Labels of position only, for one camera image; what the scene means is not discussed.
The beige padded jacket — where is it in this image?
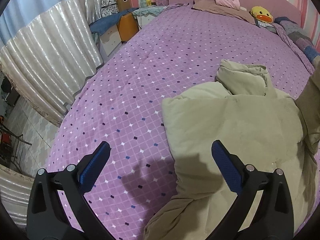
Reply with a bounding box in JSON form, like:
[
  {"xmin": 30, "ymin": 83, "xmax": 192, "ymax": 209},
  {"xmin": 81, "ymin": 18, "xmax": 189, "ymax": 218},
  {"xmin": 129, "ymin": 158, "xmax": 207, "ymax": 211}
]
[{"xmin": 143, "ymin": 60, "xmax": 319, "ymax": 239}]

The brown pillow cover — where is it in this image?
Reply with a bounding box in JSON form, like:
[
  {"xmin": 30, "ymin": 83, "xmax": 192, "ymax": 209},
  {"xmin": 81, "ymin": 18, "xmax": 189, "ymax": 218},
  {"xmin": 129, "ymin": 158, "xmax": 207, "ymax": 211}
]
[{"xmin": 192, "ymin": 0, "xmax": 255, "ymax": 25}]

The patchwork blue grey blanket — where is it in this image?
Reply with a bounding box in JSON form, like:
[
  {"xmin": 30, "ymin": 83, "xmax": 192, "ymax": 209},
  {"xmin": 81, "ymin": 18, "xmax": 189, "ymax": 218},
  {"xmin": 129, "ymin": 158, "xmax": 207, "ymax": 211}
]
[{"xmin": 274, "ymin": 16, "xmax": 319, "ymax": 68}]

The black metal floor rack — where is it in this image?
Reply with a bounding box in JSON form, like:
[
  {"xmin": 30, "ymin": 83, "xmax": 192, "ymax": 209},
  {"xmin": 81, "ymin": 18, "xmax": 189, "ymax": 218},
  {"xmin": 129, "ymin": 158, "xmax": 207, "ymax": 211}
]
[{"xmin": 1, "ymin": 115, "xmax": 32, "ymax": 171}]

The blue cloth on cabinet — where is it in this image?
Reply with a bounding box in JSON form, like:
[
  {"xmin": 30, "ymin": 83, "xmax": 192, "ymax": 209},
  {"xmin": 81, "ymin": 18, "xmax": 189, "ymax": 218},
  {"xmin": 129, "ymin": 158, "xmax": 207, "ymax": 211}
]
[{"xmin": 89, "ymin": 8, "xmax": 138, "ymax": 36}]

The white bedside cabinet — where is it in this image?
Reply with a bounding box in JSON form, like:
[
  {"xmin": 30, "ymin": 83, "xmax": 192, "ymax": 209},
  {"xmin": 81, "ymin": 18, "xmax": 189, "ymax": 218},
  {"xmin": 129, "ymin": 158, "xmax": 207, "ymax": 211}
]
[{"xmin": 100, "ymin": 25, "xmax": 121, "ymax": 60}]

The yellow duck plush toy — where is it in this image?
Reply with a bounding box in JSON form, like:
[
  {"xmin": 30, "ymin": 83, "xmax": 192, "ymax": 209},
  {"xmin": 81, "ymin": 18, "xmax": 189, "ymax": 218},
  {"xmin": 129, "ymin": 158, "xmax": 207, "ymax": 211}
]
[{"xmin": 249, "ymin": 6, "xmax": 273, "ymax": 23}]

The purple diamond pattern bedspread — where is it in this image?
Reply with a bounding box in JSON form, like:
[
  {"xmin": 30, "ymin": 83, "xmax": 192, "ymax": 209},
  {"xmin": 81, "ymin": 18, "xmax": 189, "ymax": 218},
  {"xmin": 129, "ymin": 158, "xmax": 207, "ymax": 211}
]
[{"xmin": 46, "ymin": 7, "xmax": 310, "ymax": 239}]

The patterned fabric storage box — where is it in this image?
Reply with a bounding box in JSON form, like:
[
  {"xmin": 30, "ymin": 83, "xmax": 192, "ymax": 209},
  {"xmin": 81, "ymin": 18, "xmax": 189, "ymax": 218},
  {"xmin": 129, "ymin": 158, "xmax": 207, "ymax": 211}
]
[{"xmin": 101, "ymin": 0, "xmax": 119, "ymax": 17}]

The pink folded garment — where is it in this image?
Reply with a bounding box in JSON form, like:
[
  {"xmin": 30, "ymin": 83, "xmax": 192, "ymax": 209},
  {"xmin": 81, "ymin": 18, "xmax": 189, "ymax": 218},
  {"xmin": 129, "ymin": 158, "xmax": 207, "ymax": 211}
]
[{"xmin": 215, "ymin": 0, "xmax": 240, "ymax": 10}]

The brown storage box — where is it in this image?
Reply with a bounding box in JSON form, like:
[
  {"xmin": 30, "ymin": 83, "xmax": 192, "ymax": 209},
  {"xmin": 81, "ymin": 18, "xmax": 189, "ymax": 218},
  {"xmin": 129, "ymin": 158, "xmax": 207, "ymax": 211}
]
[{"xmin": 117, "ymin": 0, "xmax": 131, "ymax": 12}]

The silver white pleated curtain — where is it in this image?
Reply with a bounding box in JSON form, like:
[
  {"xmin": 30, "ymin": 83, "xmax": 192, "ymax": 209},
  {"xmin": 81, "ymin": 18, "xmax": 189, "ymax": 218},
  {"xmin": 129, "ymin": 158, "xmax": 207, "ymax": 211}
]
[{"xmin": 1, "ymin": 0, "xmax": 103, "ymax": 125}]

